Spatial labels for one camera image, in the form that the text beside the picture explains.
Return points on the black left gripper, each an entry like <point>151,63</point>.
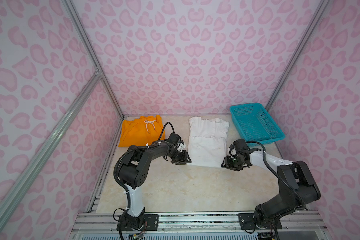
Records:
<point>184,159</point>

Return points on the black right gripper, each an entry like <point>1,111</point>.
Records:
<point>227,164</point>

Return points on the white patterned garment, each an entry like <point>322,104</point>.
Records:
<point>207,142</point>

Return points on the orange shorts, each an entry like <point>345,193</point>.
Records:
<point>140,132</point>

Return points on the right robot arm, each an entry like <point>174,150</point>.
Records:
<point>297,186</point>

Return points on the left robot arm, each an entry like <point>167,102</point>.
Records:
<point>131,171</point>

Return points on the teal plastic laundry basket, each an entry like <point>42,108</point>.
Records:
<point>254,123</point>

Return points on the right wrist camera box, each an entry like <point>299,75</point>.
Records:
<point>241,147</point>

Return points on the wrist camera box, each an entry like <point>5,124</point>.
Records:
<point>177,142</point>
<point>241,147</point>

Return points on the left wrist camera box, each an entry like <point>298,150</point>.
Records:
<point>177,142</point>

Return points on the aluminium frame post right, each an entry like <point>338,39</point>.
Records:
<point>314,23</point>

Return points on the aluminium frame post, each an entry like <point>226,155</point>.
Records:
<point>78,25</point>
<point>314,23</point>

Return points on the aluminium frame post left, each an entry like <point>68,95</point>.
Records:
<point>78,25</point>

